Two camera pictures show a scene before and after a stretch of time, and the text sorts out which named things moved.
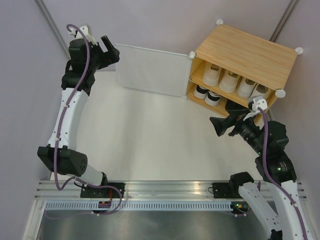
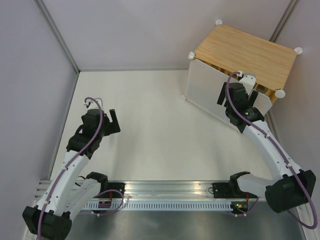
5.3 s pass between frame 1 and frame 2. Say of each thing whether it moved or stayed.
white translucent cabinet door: moved
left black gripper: moved
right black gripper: moved
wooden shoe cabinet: stayed
